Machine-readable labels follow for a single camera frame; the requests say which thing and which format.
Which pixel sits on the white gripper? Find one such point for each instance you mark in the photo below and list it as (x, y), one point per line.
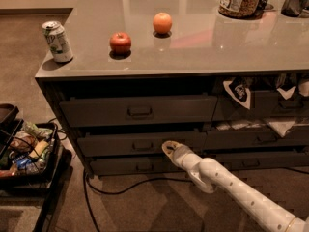
(181, 153)

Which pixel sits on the drawer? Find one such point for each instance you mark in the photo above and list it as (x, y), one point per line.
(255, 138)
(132, 165)
(263, 160)
(138, 110)
(263, 104)
(137, 143)

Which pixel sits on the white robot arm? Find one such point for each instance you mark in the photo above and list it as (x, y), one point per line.
(208, 174)

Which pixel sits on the grey drawer cabinet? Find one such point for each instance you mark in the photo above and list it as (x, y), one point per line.
(202, 49)

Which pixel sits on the white packets in drawer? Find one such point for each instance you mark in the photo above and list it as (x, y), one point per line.
(280, 126)

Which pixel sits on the black white snack bag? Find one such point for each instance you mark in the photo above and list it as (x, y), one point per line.
(237, 89)

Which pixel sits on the red apple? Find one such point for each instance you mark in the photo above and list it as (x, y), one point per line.
(120, 43)

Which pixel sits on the orange fruit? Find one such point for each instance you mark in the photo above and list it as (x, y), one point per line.
(162, 23)

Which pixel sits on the black side cart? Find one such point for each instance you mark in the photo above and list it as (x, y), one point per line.
(33, 208)

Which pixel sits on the black tray of snacks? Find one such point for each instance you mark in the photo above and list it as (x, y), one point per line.
(28, 153)

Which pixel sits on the large jar of nuts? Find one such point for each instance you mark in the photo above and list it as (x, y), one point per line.
(238, 8)

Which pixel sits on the green white soda can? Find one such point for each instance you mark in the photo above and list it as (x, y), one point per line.
(58, 41)

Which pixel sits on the dark glass object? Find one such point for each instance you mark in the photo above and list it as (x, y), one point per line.
(294, 8)

